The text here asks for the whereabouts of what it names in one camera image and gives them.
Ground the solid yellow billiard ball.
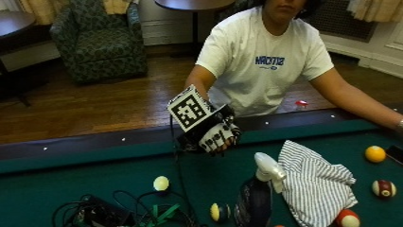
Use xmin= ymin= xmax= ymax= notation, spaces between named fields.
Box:
xmin=365 ymin=145 xmax=389 ymax=164

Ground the wall radiator grille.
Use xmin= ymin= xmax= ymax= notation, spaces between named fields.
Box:
xmin=303 ymin=0 xmax=378 ymax=44

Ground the maroon striped billiard ball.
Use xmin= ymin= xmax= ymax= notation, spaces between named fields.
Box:
xmin=370 ymin=179 xmax=398 ymax=199

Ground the red capped small bottle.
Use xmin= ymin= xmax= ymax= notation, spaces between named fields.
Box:
xmin=294 ymin=99 xmax=310 ymax=112

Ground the white printed t-shirt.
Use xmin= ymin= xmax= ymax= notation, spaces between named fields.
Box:
xmin=196 ymin=6 xmax=335 ymax=118

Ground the striped white cloth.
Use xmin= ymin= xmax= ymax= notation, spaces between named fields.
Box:
xmin=277 ymin=139 xmax=359 ymax=227

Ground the yellow striped billiard ball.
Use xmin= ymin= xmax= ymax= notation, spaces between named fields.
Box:
xmin=209 ymin=202 xmax=232 ymax=223

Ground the green strap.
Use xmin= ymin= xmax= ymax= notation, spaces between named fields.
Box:
xmin=140 ymin=202 xmax=181 ymax=227

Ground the dark spray bottle white trigger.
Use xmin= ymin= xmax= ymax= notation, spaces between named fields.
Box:
xmin=233 ymin=151 xmax=289 ymax=227

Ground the dark pool table rail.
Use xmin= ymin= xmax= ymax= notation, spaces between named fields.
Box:
xmin=0 ymin=106 xmax=403 ymax=162

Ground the black cable bundle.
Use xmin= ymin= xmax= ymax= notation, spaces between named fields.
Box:
xmin=51 ymin=189 xmax=200 ymax=227

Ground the the person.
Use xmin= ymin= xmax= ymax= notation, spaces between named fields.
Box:
xmin=178 ymin=0 xmax=403 ymax=157

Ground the green patterned armchair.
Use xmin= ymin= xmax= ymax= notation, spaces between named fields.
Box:
xmin=49 ymin=0 xmax=149 ymax=85

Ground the red striped billiard ball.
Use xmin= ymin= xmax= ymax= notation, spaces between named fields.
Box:
xmin=334 ymin=208 xmax=362 ymax=227

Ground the dark wooden side table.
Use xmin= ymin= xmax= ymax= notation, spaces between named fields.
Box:
xmin=0 ymin=10 xmax=55 ymax=108

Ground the round dark pedestal table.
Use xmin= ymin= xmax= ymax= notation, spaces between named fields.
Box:
xmin=153 ymin=0 xmax=237 ymax=58

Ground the black glove cable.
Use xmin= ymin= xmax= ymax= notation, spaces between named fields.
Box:
xmin=169 ymin=114 xmax=200 ymax=227

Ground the black electronic box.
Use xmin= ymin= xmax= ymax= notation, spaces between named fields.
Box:
xmin=80 ymin=195 xmax=136 ymax=227

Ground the white marker cube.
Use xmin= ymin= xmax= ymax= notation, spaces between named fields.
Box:
xmin=166 ymin=84 xmax=217 ymax=133

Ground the cream curtain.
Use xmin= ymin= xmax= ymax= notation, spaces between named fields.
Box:
xmin=346 ymin=0 xmax=403 ymax=23
xmin=16 ymin=0 xmax=132 ymax=26

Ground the pale yellow billiard ball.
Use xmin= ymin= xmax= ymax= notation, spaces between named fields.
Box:
xmin=153 ymin=175 xmax=172 ymax=193

